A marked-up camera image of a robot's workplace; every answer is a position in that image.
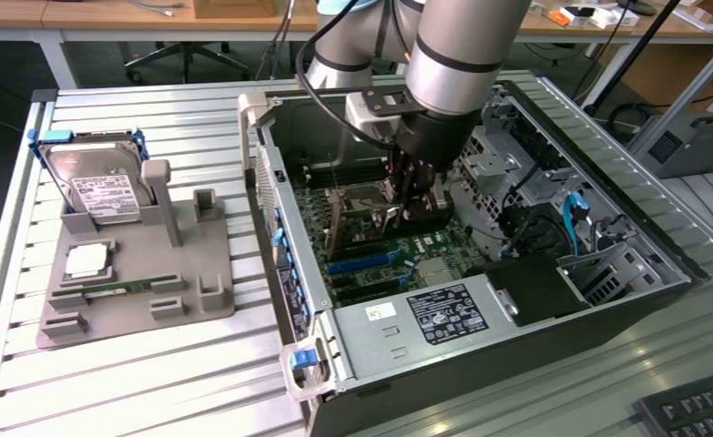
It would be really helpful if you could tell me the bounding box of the hard disk with blue caddy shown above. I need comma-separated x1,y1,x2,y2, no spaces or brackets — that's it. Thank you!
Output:
27,128,155,227

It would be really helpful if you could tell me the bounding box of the black open PC case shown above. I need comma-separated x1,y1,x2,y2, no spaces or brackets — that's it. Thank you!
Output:
237,79,711,437

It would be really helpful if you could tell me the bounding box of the black expansion slot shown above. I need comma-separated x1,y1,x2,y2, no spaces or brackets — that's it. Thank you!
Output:
334,287,409,306
330,276,405,295

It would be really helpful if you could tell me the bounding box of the perforated metal drive cage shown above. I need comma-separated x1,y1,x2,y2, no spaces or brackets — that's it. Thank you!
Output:
456,100,582,215

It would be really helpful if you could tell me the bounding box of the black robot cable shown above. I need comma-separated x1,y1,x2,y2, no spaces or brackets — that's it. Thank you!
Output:
294,0,397,149

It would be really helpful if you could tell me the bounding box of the black office chair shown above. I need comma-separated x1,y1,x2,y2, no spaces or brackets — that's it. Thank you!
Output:
123,40,254,84

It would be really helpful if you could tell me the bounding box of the wooden desk with white legs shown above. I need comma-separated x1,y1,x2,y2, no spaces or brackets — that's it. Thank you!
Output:
0,0,321,90
517,0,713,110

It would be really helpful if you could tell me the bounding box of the metal disk bay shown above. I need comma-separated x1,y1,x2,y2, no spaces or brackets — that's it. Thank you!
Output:
558,240,667,306

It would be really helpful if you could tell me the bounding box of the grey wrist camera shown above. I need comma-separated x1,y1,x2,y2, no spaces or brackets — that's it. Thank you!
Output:
343,88,429,143

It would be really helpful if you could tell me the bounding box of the black stand pole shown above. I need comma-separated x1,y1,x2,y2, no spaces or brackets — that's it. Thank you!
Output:
580,0,685,113

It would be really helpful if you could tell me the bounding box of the black keyboard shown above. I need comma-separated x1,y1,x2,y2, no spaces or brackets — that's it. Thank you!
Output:
632,366,713,437

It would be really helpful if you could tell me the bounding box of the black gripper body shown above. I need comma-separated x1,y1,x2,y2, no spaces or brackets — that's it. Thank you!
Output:
390,107,480,172

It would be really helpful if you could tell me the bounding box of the green motherboard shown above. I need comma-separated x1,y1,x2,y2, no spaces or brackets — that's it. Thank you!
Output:
291,158,492,309

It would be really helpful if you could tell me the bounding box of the black plastic shroud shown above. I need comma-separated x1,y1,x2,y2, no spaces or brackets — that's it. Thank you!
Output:
465,254,592,328

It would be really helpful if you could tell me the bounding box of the grey power supply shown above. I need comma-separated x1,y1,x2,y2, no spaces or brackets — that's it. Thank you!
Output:
317,274,522,382

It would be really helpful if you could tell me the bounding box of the white small box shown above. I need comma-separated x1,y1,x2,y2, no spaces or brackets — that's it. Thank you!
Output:
592,8,640,29

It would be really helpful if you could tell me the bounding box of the silver chipset heatsink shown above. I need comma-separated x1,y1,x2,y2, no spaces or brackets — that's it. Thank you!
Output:
414,261,462,287

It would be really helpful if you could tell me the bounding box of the silver CPU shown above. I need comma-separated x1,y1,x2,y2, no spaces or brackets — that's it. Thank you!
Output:
63,243,115,279

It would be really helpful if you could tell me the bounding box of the graphics card with black cooler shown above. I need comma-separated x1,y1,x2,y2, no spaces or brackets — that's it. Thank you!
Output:
323,184,456,263

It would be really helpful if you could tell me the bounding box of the green RAM stick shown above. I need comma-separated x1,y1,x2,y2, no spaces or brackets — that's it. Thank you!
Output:
82,278,172,300

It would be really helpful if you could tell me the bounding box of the grey computer tower with handle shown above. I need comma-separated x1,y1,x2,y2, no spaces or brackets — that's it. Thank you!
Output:
627,113,713,181

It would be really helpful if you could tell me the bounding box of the grey printed parts rack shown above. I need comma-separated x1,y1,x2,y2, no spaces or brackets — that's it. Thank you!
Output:
36,158,235,351

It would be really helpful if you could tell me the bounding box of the blue wire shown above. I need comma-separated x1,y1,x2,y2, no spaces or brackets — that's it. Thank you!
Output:
565,190,594,256

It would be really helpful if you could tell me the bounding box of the black wire bundle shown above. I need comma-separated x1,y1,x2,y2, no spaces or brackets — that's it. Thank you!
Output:
501,204,576,263

